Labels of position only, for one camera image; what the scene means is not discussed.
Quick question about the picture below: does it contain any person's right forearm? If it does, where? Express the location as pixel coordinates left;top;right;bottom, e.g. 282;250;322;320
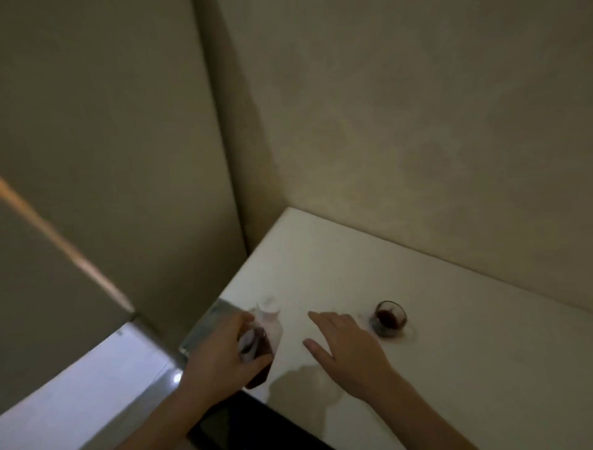
366;371;479;450

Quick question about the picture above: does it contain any person's left hand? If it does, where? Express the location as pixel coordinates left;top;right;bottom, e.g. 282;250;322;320
178;312;274;410

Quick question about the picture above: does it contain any dark cabinet front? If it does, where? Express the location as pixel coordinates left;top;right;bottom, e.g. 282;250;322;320
187;389;335;450

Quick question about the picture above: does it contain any person's right hand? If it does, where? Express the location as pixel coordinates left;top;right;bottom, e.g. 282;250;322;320
302;311;400;403

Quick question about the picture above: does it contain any clear bottle with dark liquid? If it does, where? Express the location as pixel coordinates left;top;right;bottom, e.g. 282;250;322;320
238;297;284;390

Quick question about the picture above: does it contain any beige door with wooden edge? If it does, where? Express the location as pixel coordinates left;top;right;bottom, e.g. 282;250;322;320
0;175;136;415

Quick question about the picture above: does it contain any glass cup with dark liquid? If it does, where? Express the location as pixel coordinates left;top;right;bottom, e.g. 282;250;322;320
369;300;409;339

